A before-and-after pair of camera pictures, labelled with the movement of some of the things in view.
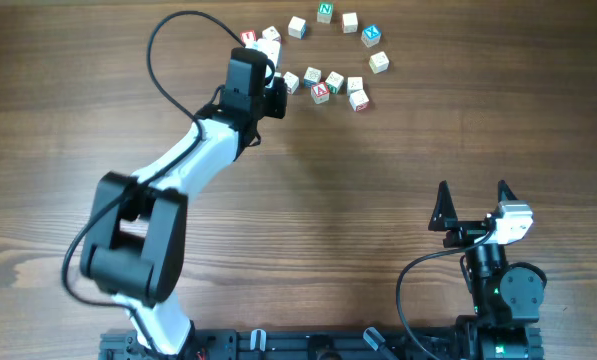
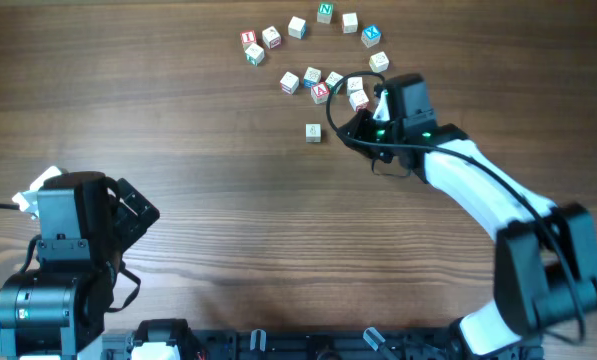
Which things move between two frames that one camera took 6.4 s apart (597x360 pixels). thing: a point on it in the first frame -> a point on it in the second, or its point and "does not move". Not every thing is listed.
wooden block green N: [325, 12] does not move
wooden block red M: [359, 101] does not move
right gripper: [445, 220] -> [362, 122]
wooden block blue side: [312, 77] does not move
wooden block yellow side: [354, 83] does not move
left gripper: [278, 97] -> [135, 210]
